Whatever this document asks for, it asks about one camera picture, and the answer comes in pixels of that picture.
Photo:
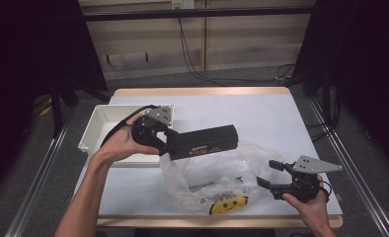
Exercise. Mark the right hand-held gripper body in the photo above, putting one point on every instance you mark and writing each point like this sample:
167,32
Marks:
306,179

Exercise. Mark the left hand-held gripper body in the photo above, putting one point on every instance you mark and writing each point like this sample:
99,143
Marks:
149,131

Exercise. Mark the long black box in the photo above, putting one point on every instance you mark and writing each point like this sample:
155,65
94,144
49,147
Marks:
202,141

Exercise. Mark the white plastic tray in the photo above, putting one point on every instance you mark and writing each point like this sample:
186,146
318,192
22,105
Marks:
100,131

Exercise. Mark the clear plastic bag yellow smiley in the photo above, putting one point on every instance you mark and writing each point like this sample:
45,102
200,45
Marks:
215,171

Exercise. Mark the person's right hand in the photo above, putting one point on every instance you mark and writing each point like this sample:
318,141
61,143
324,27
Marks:
314,210

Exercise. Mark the person's left hand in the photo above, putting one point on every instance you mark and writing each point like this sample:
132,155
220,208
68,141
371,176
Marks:
120,144

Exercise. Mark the white table mat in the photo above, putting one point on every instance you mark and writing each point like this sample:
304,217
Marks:
265,118

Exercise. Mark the black metal stand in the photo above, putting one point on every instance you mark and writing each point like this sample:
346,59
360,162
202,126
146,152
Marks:
56,112

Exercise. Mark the yellow thing on floor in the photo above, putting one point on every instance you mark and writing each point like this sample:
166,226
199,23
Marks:
45,110

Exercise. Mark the light wooden cabinet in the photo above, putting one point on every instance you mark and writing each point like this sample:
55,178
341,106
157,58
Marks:
248,42

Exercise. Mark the black horizontal bar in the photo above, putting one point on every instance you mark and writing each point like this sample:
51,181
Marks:
199,13

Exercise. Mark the black curtain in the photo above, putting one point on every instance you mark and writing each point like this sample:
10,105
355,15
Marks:
363,65
24,59

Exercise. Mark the aluminium floor rail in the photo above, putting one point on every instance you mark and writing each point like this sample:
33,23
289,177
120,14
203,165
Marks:
34,187
357,174

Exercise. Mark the white wall socket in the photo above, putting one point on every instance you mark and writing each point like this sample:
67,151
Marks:
182,4

